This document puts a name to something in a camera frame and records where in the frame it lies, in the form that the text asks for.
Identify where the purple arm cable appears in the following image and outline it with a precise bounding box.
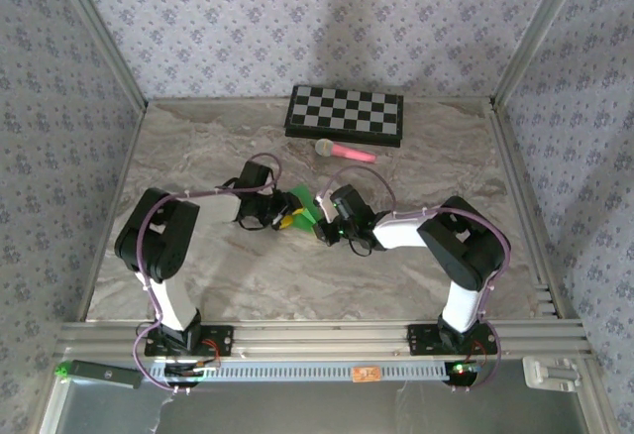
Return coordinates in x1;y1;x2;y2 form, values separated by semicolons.
132;153;282;395
319;164;512;395

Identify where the white latch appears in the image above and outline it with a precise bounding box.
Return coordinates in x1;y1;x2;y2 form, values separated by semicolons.
523;357;583;393

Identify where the black and grey chessboard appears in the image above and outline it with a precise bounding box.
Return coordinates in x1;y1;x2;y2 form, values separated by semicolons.
284;84;404;149

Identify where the aluminium corner post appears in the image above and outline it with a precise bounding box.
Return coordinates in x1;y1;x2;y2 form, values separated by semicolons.
489;0;593;111
48;0;150;112

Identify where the pink toy microphone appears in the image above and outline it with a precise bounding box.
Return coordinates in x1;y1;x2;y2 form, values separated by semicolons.
315;138;377;164

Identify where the aluminium side rail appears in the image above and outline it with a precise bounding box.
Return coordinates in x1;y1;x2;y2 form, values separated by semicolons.
73;104;149;324
487;99;569;320

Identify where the black bar with green end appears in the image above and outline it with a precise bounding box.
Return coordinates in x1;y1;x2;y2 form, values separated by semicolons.
55;359;145;389

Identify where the thin black cable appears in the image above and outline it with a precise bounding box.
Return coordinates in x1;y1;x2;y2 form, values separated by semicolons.
345;225;373;258
234;212;274;232

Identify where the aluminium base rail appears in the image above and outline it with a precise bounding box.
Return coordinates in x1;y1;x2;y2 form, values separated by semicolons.
56;321;593;362

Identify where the green cloth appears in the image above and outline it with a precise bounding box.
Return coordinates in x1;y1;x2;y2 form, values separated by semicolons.
288;184;322;236

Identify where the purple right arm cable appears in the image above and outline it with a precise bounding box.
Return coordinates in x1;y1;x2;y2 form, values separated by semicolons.
319;164;512;395

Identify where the grey slotted cable tray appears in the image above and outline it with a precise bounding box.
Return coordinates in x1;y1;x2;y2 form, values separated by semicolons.
148;359;455;382

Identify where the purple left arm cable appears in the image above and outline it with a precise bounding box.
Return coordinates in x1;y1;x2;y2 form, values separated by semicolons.
132;153;282;395

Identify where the grey metal sheet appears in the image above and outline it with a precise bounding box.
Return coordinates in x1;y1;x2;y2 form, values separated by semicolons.
39;379;618;434

